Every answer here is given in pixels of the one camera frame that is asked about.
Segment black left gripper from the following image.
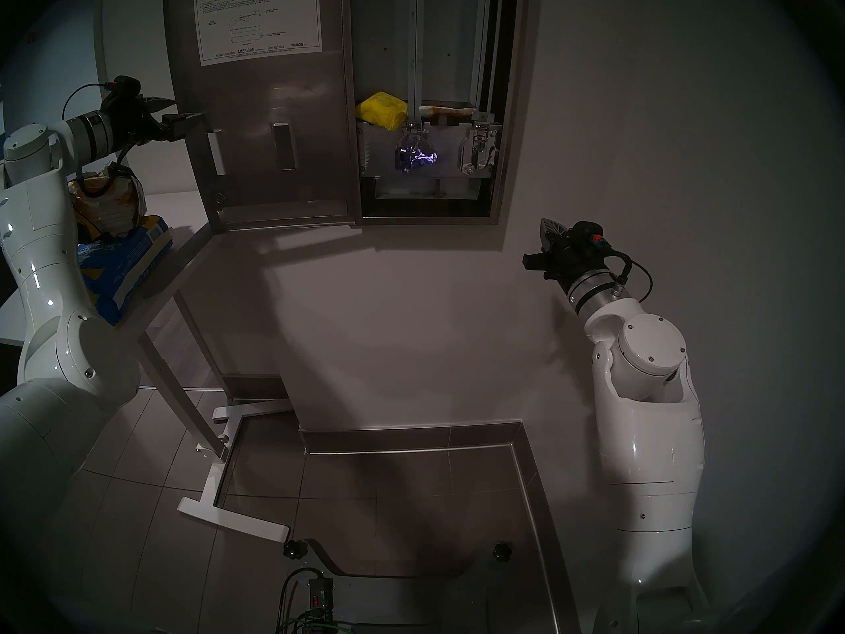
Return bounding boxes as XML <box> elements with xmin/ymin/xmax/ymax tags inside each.
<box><xmin>99</xmin><ymin>77</ymin><xmax>209</xmax><ymax>150</ymax></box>

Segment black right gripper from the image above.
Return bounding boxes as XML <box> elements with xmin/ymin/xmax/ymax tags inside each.
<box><xmin>524</xmin><ymin>218</ymin><xmax>615</xmax><ymax>293</ymax></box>

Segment yellow plastic pad pack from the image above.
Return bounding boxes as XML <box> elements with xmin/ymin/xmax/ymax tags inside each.
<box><xmin>355</xmin><ymin>91</ymin><xmax>407</xmax><ymax>129</ymax></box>

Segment dark robot base platform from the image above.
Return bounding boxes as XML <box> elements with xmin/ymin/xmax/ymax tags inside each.
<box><xmin>304</xmin><ymin>539</ymin><xmax>522</xmax><ymax>634</ymax></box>

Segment orange flower pad package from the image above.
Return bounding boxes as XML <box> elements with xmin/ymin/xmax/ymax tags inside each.
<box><xmin>68</xmin><ymin>164</ymin><xmax>148</xmax><ymax>242</ymax></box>

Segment chrome dispensing lever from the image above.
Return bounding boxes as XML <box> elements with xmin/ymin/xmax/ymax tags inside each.
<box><xmin>459</xmin><ymin>123</ymin><xmax>501</xmax><ymax>176</ymax></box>
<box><xmin>395</xmin><ymin>123</ymin><xmax>438</xmax><ymax>175</ymax></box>

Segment white instruction sheet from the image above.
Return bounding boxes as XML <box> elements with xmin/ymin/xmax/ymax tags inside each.
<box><xmin>193</xmin><ymin>0</ymin><xmax>323</xmax><ymax>67</ymax></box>

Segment blue pad package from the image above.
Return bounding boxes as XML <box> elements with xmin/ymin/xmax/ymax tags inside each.
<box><xmin>77</xmin><ymin>215</ymin><xmax>175</xmax><ymax>328</ymax></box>

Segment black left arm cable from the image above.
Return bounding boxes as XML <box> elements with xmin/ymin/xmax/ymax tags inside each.
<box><xmin>61</xmin><ymin>81</ymin><xmax>136</xmax><ymax>190</ymax></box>

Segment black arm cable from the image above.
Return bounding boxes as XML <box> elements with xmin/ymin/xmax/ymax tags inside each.
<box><xmin>61</xmin><ymin>81</ymin><xmax>136</xmax><ymax>190</ymax></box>
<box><xmin>611</xmin><ymin>248</ymin><xmax>654</xmax><ymax>303</ymax></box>

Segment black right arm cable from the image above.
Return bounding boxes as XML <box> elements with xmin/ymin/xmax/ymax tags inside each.
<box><xmin>611</xmin><ymin>248</ymin><xmax>654</xmax><ymax>303</ymax></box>

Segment steel wall dispenser cabinet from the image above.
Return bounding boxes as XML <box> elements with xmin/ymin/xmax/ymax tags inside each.
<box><xmin>343</xmin><ymin>0</ymin><xmax>529</xmax><ymax>225</ymax></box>

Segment white table base frame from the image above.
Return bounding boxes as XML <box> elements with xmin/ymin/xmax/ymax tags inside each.
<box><xmin>135</xmin><ymin>293</ymin><xmax>294</xmax><ymax>544</ymax></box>

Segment green and black base cables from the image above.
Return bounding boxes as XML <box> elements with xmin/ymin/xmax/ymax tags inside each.
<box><xmin>276</xmin><ymin>567</ymin><xmax>357</xmax><ymax>634</ymax></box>

